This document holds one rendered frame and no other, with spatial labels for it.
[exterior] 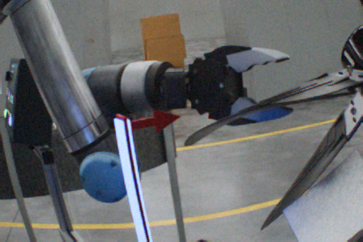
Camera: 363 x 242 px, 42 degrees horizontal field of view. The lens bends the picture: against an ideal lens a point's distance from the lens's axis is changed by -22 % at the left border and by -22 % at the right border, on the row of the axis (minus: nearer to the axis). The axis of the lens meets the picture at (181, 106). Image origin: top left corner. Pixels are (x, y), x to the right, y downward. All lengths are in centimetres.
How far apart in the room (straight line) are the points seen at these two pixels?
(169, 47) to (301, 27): 262
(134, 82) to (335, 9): 650
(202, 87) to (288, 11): 617
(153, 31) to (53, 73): 797
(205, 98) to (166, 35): 795
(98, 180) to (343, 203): 36
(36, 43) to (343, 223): 53
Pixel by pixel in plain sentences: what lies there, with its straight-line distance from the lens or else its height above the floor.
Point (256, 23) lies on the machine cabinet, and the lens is 681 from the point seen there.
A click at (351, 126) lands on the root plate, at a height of 109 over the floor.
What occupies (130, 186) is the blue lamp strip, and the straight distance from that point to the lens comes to 60.
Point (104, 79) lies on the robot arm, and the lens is 87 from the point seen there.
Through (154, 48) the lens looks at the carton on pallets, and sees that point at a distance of 873.
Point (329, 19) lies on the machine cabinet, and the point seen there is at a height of 112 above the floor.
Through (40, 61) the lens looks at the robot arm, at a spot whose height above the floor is 125.
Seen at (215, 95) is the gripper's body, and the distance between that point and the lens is 79.
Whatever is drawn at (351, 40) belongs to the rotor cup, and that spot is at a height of 124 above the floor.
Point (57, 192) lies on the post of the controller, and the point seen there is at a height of 96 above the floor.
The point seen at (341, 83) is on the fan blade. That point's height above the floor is 119.
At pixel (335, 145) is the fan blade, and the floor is 106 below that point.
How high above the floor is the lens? 129
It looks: 10 degrees down
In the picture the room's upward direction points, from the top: 7 degrees counter-clockwise
